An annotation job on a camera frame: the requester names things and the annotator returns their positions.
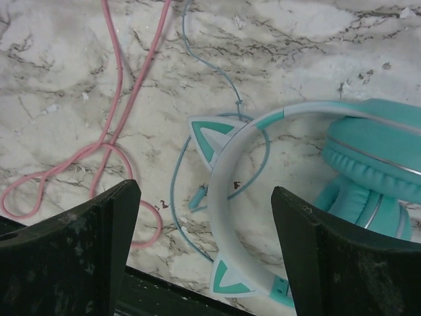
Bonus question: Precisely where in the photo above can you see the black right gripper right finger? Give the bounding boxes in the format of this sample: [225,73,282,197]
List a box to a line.
[271,186,420,315]

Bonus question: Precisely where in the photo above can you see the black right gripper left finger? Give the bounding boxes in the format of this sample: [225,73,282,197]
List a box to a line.
[1,180,141,315]

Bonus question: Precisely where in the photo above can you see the teal cat-ear headphones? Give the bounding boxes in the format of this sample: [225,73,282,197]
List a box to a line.
[169,0,421,305]

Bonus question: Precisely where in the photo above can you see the black front mounting rail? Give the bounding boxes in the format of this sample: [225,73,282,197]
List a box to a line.
[0,215,251,316]

